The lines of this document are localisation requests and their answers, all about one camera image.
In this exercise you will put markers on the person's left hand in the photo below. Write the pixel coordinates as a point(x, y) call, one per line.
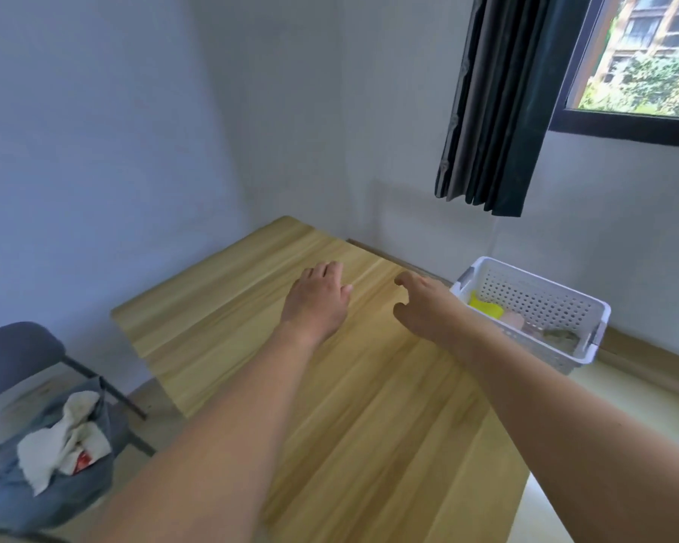
point(314, 302)

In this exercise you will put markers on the person's right hand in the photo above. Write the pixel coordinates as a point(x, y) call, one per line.
point(430, 310)

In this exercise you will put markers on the person's left thumb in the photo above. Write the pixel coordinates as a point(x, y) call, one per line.
point(345, 292)

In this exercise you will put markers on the person's right thumb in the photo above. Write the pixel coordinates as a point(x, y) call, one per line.
point(403, 313)

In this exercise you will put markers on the person's right forearm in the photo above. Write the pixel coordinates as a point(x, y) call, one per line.
point(571, 441)

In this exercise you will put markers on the person's left forearm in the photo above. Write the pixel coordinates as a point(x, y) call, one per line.
point(203, 435)

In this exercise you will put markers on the yellow item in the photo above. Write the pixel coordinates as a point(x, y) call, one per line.
point(485, 305)

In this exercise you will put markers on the pink item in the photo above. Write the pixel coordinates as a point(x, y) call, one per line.
point(513, 320)

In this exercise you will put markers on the white perforated plastic basket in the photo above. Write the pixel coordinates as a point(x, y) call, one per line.
point(543, 310)

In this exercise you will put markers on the grey-green cloth item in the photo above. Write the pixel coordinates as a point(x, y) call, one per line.
point(560, 339)

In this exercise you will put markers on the dark grey curtain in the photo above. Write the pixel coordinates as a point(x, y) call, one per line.
point(501, 101)

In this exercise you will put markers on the red wrapper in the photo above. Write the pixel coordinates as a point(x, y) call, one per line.
point(82, 462)

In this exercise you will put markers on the grey chair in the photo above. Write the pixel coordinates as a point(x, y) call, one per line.
point(34, 367)

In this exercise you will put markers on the crumpled white tissue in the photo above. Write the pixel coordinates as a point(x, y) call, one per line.
point(56, 441)

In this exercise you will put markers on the black-framed window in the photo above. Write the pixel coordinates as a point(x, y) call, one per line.
point(633, 62)

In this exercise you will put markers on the grey trash bag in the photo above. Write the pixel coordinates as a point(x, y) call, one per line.
point(51, 480)

